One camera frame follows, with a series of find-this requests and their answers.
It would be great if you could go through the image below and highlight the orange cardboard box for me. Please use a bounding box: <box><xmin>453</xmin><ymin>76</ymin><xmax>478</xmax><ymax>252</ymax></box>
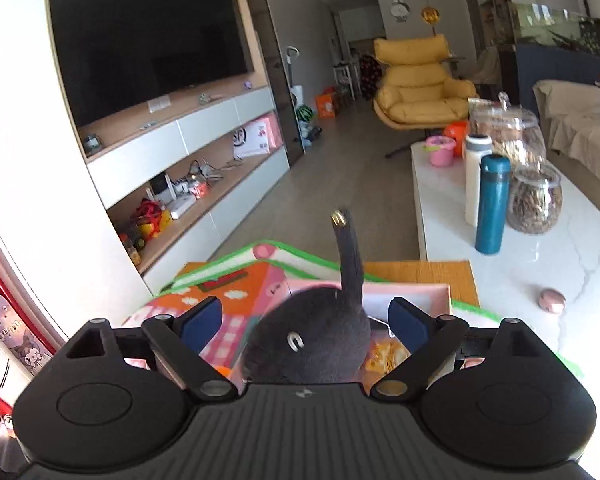
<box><xmin>315</xmin><ymin>91</ymin><xmax>337</xmax><ymax>120</ymax></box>

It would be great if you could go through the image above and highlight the white marble coffee table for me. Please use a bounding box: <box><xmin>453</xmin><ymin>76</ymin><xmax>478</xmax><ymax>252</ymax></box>
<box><xmin>410</xmin><ymin>141</ymin><xmax>600</xmax><ymax>361</ymax></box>

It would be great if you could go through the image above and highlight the white thermos bottle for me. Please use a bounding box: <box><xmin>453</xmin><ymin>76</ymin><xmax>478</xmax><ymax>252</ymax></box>
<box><xmin>463</xmin><ymin>133</ymin><xmax>494</xmax><ymax>228</ymax></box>

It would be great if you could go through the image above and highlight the yellow leather armchair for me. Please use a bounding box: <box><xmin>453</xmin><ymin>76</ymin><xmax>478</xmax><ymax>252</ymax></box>
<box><xmin>372</xmin><ymin>34</ymin><xmax>478</xmax><ymax>158</ymax></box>

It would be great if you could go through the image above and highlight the pink toy bucket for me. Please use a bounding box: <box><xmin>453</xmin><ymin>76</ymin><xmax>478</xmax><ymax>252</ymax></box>
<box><xmin>425</xmin><ymin>135</ymin><xmax>456</xmax><ymax>167</ymax></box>

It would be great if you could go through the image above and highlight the glass fish tank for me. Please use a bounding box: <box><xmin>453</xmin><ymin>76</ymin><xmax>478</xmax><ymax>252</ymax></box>
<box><xmin>510</xmin><ymin>1</ymin><xmax>600</xmax><ymax>63</ymax></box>

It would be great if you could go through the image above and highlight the black television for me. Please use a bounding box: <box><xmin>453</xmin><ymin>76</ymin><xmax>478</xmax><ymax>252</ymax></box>
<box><xmin>47</xmin><ymin>0</ymin><xmax>256</xmax><ymax>128</ymax></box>

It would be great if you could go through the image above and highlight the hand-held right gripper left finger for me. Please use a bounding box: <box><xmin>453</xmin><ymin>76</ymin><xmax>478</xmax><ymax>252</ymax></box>
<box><xmin>65</xmin><ymin>296</ymin><xmax>238</xmax><ymax>402</ymax></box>

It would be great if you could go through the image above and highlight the colourful play mat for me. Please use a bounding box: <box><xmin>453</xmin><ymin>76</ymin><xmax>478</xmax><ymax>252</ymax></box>
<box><xmin>115</xmin><ymin>240</ymin><xmax>586</xmax><ymax>386</ymax></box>

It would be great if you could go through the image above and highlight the pink gift box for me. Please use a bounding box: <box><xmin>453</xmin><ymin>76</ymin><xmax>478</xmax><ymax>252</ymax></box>
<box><xmin>240</xmin><ymin>280</ymin><xmax>453</xmax><ymax>386</ymax></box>

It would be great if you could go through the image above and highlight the white router box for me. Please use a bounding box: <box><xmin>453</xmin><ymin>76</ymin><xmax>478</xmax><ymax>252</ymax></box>
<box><xmin>169</xmin><ymin>197</ymin><xmax>197</xmax><ymax>221</ymax></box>

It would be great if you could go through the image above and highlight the orange ball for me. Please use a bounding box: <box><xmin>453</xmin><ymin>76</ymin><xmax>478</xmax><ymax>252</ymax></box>
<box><xmin>442</xmin><ymin>121</ymin><xmax>471</xmax><ymax>157</ymax></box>

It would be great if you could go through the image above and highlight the red bag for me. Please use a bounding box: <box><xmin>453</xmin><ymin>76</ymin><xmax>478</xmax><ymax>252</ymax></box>
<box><xmin>132</xmin><ymin>200</ymin><xmax>173</xmax><ymax>233</ymax></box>

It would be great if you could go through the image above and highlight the large glass jar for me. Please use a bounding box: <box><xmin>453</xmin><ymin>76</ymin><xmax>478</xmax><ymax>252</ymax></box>
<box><xmin>467</xmin><ymin>92</ymin><xmax>547</xmax><ymax>171</ymax></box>

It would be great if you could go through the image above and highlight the white stool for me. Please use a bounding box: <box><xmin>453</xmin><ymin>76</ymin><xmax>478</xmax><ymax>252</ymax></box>
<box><xmin>332</xmin><ymin>62</ymin><xmax>357</xmax><ymax>101</ymax></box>

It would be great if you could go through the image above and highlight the red cartoon printed board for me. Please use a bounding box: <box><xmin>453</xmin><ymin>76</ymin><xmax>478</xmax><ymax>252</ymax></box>
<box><xmin>0</xmin><ymin>250</ymin><xmax>46</xmax><ymax>376</ymax></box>

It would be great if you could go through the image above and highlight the white wooden shelf unit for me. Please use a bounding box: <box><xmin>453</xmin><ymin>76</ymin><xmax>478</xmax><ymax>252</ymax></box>
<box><xmin>45</xmin><ymin>0</ymin><xmax>291</xmax><ymax>291</ymax></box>

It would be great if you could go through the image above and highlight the white and pink parcel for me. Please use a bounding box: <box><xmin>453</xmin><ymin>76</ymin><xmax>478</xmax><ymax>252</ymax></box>
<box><xmin>231</xmin><ymin>116</ymin><xmax>281</xmax><ymax>158</ymax></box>

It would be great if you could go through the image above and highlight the small glass jar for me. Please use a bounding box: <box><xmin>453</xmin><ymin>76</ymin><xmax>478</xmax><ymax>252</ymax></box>
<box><xmin>506</xmin><ymin>162</ymin><xmax>564</xmax><ymax>235</ymax></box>

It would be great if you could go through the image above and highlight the pink round case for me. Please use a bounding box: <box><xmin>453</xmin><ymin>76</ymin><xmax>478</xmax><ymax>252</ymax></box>
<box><xmin>539</xmin><ymin>287</ymin><xmax>567</xmax><ymax>314</ymax></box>

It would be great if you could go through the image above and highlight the teal thermos bottle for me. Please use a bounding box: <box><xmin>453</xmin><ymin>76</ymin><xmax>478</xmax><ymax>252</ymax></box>
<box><xmin>475</xmin><ymin>154</ymin><xmax>511</xmax><ymax>255</ymax></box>

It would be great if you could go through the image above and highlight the dark dotted blanket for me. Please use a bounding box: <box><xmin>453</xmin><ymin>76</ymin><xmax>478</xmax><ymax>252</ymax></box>
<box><xmin>358</xmin><ymin>54</ymin><xmax>383</xmax><ymax>100</ymax></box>

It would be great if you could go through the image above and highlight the black plush toy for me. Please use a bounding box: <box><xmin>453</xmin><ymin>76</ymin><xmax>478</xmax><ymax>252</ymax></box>
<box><xmin>242</xmin><ymin>207</ymin><xmax>373</xmax><ymax>386</ymax></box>

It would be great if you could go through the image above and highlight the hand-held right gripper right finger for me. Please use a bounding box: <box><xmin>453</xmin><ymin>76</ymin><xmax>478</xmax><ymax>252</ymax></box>
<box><xmin>371</xmin><ymin>298</ymin><xmax>547</xmax><ymax>401</ymax></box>

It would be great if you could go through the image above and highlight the beige sofa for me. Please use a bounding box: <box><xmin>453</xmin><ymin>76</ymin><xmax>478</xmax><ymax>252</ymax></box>
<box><xmin>532</xmin><ymin>79</ymin><xmax>600</xmax><ymax>186</ymax></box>

